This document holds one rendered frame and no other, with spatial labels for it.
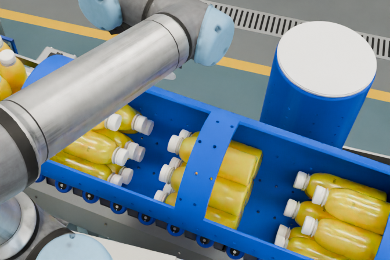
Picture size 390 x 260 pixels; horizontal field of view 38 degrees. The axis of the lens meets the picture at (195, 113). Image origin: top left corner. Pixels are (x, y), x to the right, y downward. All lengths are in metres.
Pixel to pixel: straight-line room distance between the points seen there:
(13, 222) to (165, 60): 0.34
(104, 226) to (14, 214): 0.64
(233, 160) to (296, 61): 0.48
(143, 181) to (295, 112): 0.48
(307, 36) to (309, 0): 1.67
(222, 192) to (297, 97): 0.46
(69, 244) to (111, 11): 0.35
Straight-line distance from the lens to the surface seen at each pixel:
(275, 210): 1.42
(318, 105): 1.57
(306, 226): 1.23
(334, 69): 1.60
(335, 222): 1.23
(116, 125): 1.29
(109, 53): 0.64
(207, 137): 1.17
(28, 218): 0.90
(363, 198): 1.23
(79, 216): 1.51
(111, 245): 1.13
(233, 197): 1.22
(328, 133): 1.69
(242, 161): 1.21
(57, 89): 0.59
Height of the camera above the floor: 2.21
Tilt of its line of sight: 54 degrees down
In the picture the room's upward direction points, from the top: 4 degrees clockwise
